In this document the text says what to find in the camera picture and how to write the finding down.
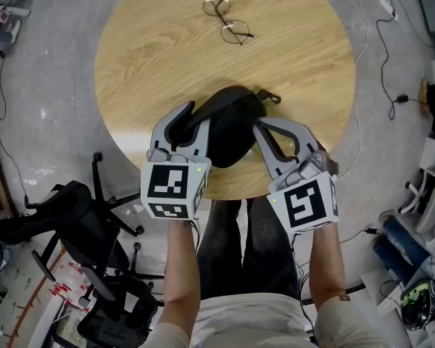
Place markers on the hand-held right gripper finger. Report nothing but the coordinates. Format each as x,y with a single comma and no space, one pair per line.
304,134
272,165

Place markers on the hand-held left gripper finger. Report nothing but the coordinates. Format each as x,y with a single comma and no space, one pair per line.
203,143
159,132

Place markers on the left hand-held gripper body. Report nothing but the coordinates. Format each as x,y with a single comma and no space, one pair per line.
168,183

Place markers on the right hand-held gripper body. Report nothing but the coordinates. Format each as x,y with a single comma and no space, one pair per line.
308,205

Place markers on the black glasses case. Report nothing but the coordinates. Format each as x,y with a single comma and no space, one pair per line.
235,129

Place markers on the person's right forearm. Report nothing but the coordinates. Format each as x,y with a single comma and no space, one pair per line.
326,267

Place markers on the person's left forearm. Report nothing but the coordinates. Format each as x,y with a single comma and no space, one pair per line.
181,267

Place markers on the thin-framed eyeglasses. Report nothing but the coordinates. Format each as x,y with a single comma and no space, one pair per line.
233,32

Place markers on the person's black trousers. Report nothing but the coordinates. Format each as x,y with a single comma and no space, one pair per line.
264,252

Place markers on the round wooden table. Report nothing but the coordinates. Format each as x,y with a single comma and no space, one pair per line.
148,56

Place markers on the black mesh office chair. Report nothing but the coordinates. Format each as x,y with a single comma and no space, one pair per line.
130,317
90,230

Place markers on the white swivel chair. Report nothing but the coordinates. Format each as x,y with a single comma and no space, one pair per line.
431,209

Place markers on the person's light shirt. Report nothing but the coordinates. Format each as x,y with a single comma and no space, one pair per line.
253,325

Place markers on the cluster of red clips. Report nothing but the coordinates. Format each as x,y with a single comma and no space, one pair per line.
61,288

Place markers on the white power strip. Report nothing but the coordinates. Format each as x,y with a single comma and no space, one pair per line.
388,5

